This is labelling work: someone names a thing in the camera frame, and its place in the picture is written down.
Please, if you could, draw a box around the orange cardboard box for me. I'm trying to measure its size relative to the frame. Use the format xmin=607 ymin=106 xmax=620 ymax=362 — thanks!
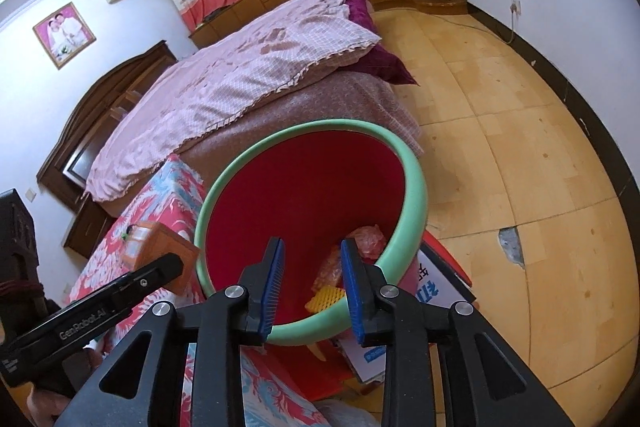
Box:
xmin=119 ymin=221 xmax=200 ymax=296

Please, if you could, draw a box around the orange snack packet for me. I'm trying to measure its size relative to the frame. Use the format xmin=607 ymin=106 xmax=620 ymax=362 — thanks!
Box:
xmin=311 ymin=224 xmax=388 ymax=293

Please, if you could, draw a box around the white blue cardboard box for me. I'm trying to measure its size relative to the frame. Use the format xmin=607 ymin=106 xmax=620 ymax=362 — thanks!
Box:
xmin=338 ymin=232 xmax=475 ymax=384

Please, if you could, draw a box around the dark wooden nightstand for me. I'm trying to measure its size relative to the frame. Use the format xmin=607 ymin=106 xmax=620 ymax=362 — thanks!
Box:
xmin=63 ymin=195 xmax=116 ymax=259

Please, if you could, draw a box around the red floral table cloth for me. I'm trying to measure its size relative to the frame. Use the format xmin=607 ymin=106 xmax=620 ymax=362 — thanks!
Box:
xmin=66 ymin=155 xmax=328 ymax=426

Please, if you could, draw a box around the red bin green rim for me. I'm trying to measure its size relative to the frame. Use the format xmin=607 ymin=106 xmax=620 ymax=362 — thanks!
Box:
xmin=194 ymin=119 xmax=427 ymax=346

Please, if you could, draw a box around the dark wooden headboard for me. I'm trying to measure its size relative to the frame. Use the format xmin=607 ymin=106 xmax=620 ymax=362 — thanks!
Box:
xmin=37 ymin=41 xmax=177 ymax=211

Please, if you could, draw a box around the brown bed mattress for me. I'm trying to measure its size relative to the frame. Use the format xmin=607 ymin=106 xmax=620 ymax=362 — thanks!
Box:
xmin=86 ymin=70 xmax=423 ymax=217

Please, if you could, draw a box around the framed wedding photo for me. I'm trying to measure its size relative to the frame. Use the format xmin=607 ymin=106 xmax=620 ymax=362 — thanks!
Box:
xmin=32 ymin=2 xmax=96 ymax=69

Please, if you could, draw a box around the pink checked quilt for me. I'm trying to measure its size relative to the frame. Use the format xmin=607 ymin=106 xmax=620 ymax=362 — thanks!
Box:
xmin=86 ymin=0 xmax=382 ymax=204

